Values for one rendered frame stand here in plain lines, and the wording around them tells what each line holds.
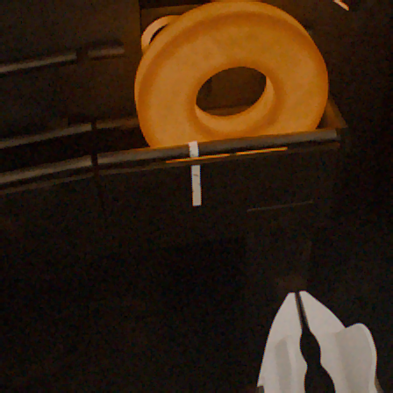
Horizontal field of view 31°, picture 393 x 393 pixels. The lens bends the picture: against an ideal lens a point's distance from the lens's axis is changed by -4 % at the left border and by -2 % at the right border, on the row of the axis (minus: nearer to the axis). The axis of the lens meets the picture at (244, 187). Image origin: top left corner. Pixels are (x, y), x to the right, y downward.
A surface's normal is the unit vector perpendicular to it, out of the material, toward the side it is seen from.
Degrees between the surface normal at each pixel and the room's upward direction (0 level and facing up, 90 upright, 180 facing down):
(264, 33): 90
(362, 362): 87
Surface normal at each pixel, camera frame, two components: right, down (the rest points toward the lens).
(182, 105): 0.22, 0.62
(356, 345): -0.96, 0.13
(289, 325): 0.07, -0.54
